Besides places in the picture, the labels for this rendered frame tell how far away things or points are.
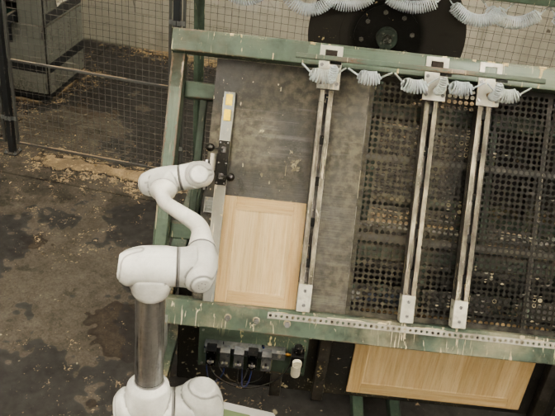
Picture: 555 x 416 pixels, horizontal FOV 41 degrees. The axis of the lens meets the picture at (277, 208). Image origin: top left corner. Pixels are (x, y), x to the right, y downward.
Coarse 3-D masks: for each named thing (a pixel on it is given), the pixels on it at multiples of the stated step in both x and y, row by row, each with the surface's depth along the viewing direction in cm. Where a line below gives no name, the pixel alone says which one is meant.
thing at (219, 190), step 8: (224, 96) 330; (224, 104) 330; (232, 104) 330; (232, 112) 330; (232, 120) 331; (224, 128) 331; (224, 136) 331; (216, 192) 332; (224, 192) 332; (216, 200) 332; (224, 200) 333; (216, 208) 332; (216, 216) 332; (216, 224) 332; (216, 232) 332; (216, 240) 333; (216, 248) 333; (208, 296) 334
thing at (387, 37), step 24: (384, 0) 364; (456, 0) 362; (312, 24) 373; (336, 24) 372; (360, 24) 371; (384, 24) 370; (408, 24) 369; (432, 24) 370; (456, 24) 369; (384, 48) 373; (408, 48) 376; (432, 48) 376; (456, 48) 375; (408, 96) 391
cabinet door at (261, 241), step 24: (240, 216) 335; (264, 216) 335; (288, 216) 335; (240, 240) 335; (264, 240) 335; (288, 240) 335; (240, 264) 335; (264, 264) 335; (288, 264) 335; (216, 288) 336; (240, 288) 336; (264, 288) 336; (288, 288) 336
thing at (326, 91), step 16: (320, 48) 322; (336, 48) 322; (320, 64) 322; (336, 64) 310; (320, 80) 323; (336, 80) 323; (320, 96) 327; (320, 112) 327; (320, 128) 328; (320, 144) 331; (320, 160) 332; (320, 176) 328; (320, 192) 328; (304, 240) 329; (304, 256) 330; (304, 272) 330; (304, 288) 330; (304, 304) 330
